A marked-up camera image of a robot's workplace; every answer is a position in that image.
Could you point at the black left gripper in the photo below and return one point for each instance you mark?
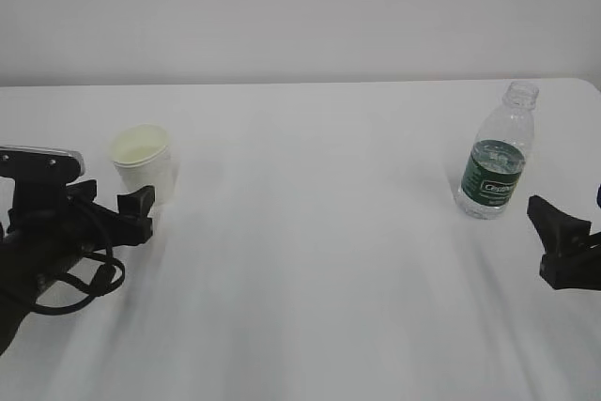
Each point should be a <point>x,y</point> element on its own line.
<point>85,226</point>

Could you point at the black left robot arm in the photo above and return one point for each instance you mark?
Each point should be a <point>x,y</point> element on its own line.
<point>58,252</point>

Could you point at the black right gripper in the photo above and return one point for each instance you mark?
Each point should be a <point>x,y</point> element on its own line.
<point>572,256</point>

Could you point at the clear green-label water bottle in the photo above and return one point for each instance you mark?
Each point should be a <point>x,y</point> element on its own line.
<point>499,153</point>

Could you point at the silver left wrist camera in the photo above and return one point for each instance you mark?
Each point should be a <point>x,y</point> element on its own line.
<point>41,176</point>

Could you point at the white paper cup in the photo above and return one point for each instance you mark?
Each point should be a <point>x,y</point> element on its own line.
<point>144,155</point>

